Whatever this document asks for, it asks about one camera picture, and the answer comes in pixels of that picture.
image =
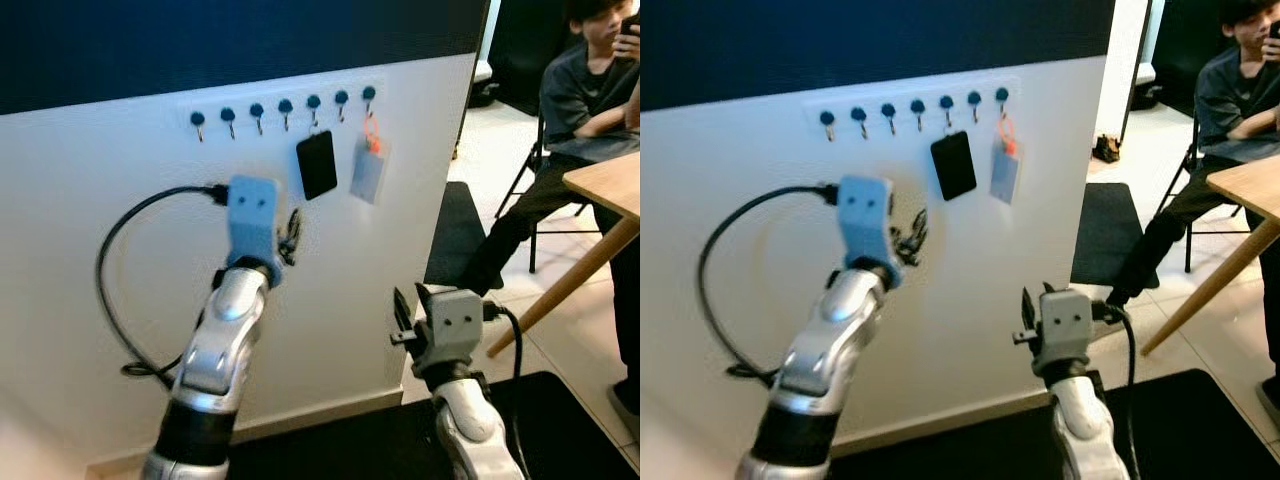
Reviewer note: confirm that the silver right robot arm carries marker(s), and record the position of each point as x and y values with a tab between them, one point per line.
468	420
1085	425

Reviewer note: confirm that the blue knob metal hook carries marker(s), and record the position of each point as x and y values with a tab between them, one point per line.
256	110
197	119
917	105
859	115
888	110
827	119
974	98
946	101
368	93
227	115
341	97
313	101
1001	94
285	105

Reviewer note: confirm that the black folding chair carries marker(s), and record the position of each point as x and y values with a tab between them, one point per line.
1188	250
531	250

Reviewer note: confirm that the small black floor mat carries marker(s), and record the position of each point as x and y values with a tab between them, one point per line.
455	235
1110	235

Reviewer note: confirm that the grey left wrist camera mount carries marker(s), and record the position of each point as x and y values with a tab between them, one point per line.
865	215
252	215

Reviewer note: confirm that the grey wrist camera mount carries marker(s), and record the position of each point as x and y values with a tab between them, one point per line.
1063	325
865	215
452	325
252	215

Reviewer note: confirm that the black phone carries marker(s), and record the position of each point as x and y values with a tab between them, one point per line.
631	28
1274	30

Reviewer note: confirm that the large black floor mat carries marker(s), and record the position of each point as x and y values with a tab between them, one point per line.
1200	430
340	440

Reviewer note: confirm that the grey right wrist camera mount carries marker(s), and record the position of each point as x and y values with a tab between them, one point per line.
1063	325
452	325

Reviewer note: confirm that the black card pouch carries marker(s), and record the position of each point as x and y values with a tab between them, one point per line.
953	165
317	165

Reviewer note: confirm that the wooden table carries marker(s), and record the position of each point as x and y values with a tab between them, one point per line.
1250	185
615	185

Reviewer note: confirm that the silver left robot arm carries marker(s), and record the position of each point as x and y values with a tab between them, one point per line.
215	350
820	350

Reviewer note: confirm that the white key hook rack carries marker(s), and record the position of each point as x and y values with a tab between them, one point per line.
300	92
930	92

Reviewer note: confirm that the seated person in dark clothes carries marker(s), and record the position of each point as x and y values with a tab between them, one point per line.
580	95
1230	95

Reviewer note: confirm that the dark shoes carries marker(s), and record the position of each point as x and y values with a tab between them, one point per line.
483	97
1106	149

